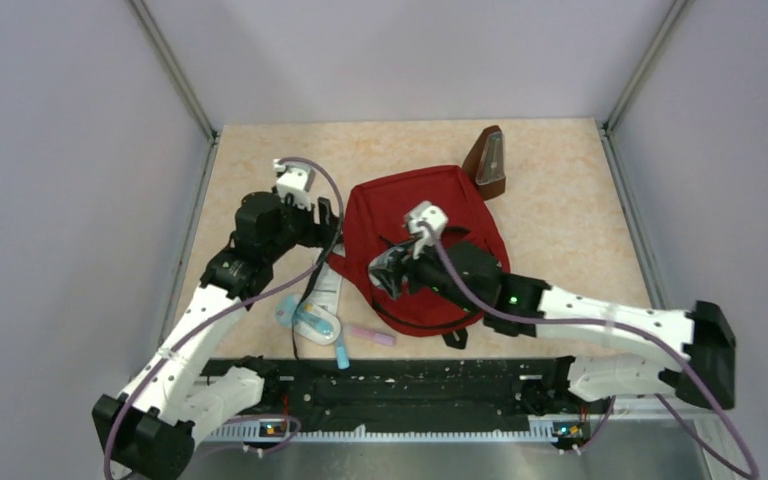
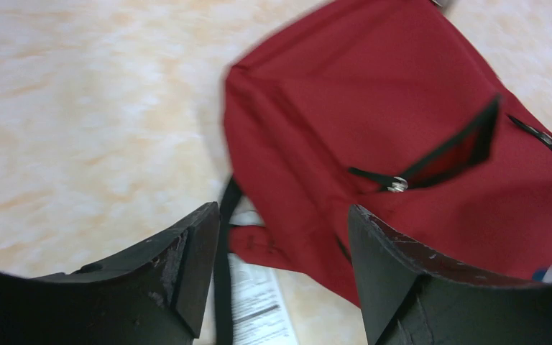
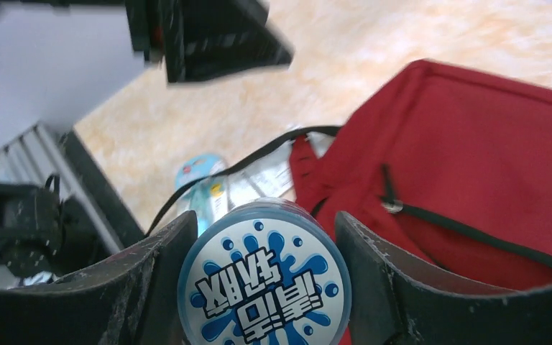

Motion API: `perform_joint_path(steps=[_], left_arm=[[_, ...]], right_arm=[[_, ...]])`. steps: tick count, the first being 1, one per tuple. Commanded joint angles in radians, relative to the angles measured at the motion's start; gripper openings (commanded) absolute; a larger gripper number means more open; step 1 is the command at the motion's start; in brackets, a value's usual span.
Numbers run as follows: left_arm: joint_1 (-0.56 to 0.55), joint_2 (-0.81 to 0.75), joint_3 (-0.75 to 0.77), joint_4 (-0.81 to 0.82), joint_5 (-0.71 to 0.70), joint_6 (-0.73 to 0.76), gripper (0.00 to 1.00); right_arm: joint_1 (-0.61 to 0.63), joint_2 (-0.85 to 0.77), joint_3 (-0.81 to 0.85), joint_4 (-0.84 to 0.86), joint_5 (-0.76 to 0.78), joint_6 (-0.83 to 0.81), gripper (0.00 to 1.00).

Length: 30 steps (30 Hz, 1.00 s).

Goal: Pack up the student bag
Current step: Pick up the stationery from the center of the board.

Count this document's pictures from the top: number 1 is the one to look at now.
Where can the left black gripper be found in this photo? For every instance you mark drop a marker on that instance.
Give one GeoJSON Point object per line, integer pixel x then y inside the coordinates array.
{"type": "Point", "coordinates": [319, 235]}

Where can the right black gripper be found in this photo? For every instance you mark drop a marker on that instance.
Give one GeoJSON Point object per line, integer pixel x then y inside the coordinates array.
{"type": "Point", "coordinates": [409, 265]}

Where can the blue round tape tin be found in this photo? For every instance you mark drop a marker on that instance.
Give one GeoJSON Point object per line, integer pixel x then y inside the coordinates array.
{"type": "Point", "coordinates": [386, 272]}

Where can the red backpack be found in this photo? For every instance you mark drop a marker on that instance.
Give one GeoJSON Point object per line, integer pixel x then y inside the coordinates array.
{"type": "Point", "coordinates": [374, 220]}

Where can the pink highlighter pen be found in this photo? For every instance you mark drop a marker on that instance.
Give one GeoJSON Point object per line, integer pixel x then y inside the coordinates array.
{"type": "Point", "coordinates": [372, 335]}

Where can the blue packaged scissors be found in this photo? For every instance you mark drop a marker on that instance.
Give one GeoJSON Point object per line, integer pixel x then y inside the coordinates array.
{"type": "Point", "coordinates": [308, 320]}

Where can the light blue marker pen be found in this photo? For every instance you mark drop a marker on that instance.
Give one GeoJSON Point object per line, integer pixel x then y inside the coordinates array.
{"type": "Point", "coordinates": [341, 355]}

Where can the white paper tag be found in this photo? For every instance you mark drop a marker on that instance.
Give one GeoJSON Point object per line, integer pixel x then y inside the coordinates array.
{"type": "Point", "coordinates": [327, 289]}

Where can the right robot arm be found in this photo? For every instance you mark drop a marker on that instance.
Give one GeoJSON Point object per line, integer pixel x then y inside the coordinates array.
{"type": "Point", "coordinates": [688, 353]}

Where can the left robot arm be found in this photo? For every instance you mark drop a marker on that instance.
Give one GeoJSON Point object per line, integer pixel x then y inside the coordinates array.
{"type": "Point", "coordinates": [153, 426]}

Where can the brown wooden metronome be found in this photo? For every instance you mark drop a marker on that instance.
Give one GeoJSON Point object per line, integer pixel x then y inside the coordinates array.
{"type": "Point", "coordinates": [485, 163]}

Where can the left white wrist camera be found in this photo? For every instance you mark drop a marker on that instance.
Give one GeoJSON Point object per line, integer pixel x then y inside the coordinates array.
{"type": "Point", "coordinates": [294, 179]}

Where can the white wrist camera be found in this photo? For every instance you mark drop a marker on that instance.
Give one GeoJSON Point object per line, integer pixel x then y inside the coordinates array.
{"type": "Point", "coordinates": [294, 179]}
{"type": "Point", "coordinates": [425, 222]}

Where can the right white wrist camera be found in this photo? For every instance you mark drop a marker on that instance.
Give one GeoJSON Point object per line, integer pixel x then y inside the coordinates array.
{"type": "Point", "coordinates": [425, 222]}

